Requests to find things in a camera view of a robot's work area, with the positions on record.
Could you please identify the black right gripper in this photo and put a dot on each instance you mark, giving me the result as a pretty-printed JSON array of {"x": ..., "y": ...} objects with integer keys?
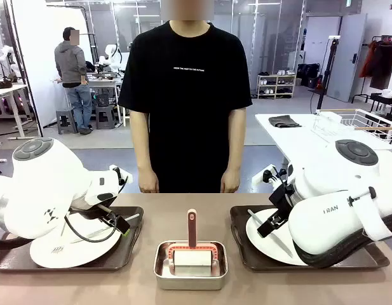
[{"x": 284, "y": 197}]

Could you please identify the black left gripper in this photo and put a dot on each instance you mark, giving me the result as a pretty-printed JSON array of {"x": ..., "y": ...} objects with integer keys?
[{"x": 94, "y": 208}]

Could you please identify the dark brown serving tray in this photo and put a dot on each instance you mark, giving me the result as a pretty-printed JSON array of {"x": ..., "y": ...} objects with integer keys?
[
  {"x": 243, "y": 251},
  {"x": 132, "y": 241}
]

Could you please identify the white round plate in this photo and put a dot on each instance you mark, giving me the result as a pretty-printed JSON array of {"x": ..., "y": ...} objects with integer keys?
[
  {"x": 262, "y": 248},
  {"x": 87, "y": 251}
]

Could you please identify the silver fork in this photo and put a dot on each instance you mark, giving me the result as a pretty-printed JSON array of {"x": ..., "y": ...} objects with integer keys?
[{"x": 60, "y": 250}]

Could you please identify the dark grey cloth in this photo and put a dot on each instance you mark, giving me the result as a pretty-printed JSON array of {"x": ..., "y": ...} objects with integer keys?
[{"x": 284, "y": 121}]

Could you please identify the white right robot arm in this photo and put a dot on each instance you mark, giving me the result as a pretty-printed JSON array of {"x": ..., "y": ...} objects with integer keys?
[{"x": 322, "y": 222}]

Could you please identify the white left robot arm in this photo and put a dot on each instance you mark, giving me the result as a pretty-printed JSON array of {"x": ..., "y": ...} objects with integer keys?
[{"x": 49, "y": 178}]

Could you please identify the person's left forearm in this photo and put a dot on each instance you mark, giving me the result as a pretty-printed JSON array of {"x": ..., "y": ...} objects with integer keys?
[{"x": 235, "y": 154}]

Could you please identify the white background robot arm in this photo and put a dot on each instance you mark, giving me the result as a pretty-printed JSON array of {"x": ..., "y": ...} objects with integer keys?
[{"x": 5, "y": 51}]

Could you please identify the person's right hand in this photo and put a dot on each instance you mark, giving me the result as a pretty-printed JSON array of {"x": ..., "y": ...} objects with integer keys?
[{"x": 148, "y": 183}]

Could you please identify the person's left hand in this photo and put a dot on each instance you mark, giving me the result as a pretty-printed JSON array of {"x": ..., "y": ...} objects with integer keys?
[{"x": 230, "y": 182}]

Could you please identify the rectangular metal pan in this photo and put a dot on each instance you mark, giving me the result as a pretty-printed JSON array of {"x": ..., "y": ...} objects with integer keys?
[{"x": 189, "y": 282}]

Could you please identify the white side table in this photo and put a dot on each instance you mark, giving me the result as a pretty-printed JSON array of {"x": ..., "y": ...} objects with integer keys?
[{"x": 297, "y": 139}]

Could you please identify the grey plastic stool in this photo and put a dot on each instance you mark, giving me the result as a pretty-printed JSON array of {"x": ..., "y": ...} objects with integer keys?
[
  {"x": 105, "y": 117},
  {"x": 66, "y": 119}
]

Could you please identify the black mesh bin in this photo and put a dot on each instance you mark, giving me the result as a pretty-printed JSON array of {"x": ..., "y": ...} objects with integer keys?
[{"x": 102, "y": 100}]

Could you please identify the wooden shoe rack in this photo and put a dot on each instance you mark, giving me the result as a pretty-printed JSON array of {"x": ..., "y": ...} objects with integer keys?
[{"x": 276, "y": 83}]

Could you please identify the white background work table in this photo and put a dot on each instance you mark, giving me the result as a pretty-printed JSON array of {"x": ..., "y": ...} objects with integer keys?
[{"x": 103, "y": 83}]

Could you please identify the person in black t-shirt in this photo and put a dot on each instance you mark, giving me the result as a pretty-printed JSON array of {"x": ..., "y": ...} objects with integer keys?
[{"x": 186, "y": 95}]

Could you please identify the black bag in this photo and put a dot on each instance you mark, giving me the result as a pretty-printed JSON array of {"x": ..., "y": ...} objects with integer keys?
[{"x": 308, "y": 74}]

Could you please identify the black cart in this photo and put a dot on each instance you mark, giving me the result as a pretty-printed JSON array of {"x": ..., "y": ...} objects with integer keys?
[{"x": 383, "y": 101}]

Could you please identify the person in grey hoodie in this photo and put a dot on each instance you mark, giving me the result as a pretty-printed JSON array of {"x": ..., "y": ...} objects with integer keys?
[{"x": 68, "y": 63}]

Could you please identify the grey door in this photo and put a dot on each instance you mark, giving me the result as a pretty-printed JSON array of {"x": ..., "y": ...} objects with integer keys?
[{"x": 345, "y": 63}]

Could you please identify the white desk with white legs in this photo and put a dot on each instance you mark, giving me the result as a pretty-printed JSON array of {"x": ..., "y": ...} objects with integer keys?
[{"x": 8, "y": 89}]

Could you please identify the dark brown object on desk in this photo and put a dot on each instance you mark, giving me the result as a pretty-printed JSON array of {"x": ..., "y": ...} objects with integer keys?
[{"x": 5, "y": 84}]

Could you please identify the black light stand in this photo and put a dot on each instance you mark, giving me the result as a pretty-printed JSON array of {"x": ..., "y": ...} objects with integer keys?
[{"x": 333, "y": 47}]

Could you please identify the orange jacket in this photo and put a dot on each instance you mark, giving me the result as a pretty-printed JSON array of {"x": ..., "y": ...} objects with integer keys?
[{"x": 368, "y": 60}]

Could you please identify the black coat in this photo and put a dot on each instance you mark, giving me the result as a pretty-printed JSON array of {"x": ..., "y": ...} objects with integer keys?
[{"x": 383, "y": 66}]

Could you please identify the white backdrop screen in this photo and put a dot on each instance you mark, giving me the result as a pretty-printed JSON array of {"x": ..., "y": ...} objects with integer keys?
[{"x": 33, "y": 47}]

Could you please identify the black coat rack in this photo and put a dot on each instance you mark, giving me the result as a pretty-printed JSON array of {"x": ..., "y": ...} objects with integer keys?
[{"x": 378, "y": 38}]

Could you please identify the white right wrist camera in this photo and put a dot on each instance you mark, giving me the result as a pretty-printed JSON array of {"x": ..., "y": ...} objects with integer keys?
[{"x": 257, "y": 179}]

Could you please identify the black slanted frame pole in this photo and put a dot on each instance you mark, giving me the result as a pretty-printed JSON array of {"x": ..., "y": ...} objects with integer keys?
[{"x": 27, "y": 81}]

